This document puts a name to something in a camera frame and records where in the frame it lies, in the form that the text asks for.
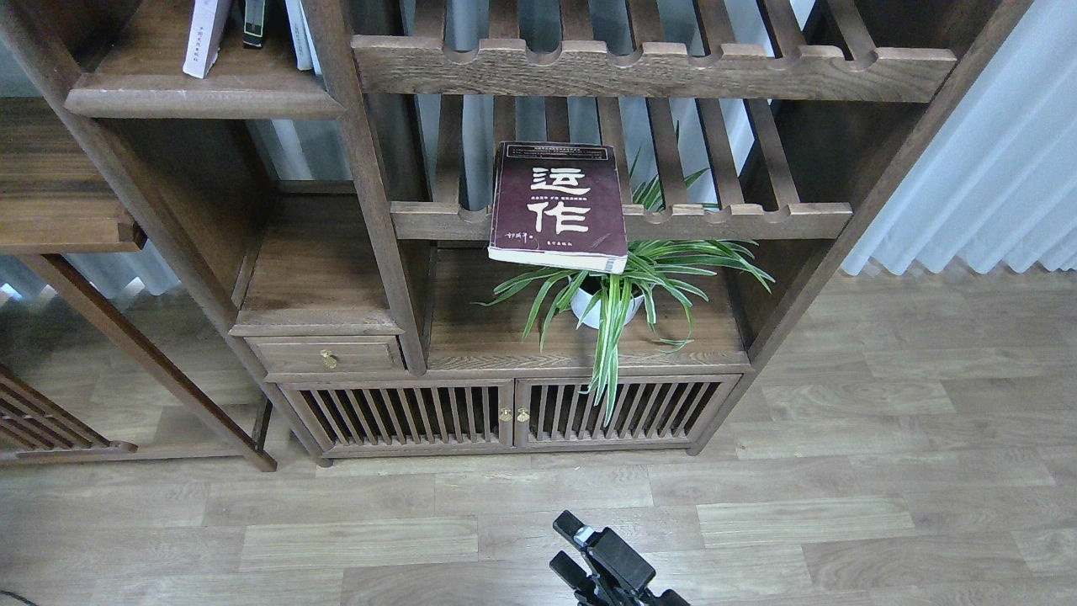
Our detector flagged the white plant pot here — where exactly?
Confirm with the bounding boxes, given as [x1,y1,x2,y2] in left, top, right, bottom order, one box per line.
[570,276,644,329]

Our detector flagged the white curtain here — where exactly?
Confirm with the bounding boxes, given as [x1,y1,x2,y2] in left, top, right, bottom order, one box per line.
[841,1,1076,274]

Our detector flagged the white lavender paperback book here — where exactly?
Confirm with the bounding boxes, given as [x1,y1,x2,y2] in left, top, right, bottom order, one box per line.
[183,0,232,79]

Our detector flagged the green spider plant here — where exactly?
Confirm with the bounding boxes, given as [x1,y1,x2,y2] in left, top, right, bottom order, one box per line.
[476,126,777,427]

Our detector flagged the wooden side furniture left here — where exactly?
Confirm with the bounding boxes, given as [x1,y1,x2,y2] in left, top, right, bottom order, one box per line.
[1,97,277,471]

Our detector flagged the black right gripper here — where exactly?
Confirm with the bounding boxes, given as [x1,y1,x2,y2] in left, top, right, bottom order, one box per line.
[549,510,688,605]

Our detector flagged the white upright book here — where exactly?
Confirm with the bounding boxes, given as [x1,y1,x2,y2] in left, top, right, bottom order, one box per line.
[284,0,322,77]

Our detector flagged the dark green upright book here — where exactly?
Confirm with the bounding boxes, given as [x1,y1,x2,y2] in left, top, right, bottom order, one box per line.
[241,0,268,50]

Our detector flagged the dark red book white characters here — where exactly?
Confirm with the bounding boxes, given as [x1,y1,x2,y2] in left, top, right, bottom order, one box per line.
[488,141,628,274]

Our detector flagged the dark wooden bookshelf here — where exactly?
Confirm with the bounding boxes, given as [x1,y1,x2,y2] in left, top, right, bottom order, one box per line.
[3,1,1031,465]

